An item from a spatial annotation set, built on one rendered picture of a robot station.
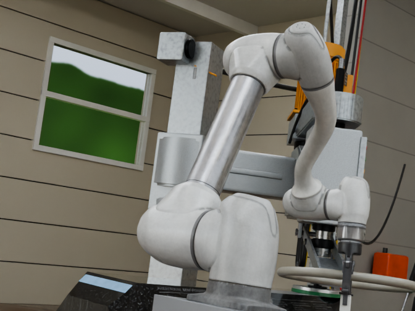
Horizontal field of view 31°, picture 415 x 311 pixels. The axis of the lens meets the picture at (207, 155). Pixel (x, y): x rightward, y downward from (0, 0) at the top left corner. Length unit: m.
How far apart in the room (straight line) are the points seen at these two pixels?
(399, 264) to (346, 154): 3.12
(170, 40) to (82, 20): 6.15
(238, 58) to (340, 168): 1.18
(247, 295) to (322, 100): 0.69
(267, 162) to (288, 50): 1.77
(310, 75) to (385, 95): 4.30
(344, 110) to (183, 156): 0.90
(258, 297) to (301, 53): 0.71
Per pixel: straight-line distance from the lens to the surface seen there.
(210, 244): 1.80
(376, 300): 5.80
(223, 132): 2.04
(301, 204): 2.46
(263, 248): 1.77
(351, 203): 2.41
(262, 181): 3.83
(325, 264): 3.13
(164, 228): 1.89
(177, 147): 3.73
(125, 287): 2.59
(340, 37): 5.86
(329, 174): 3.22
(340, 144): 3.24
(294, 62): 2.13
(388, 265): 6.16
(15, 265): 9.42
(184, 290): 2.68
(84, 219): 9.88
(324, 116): 2.23
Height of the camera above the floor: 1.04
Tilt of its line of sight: 6 degrees up
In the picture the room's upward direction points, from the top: 7 degrees clockwise
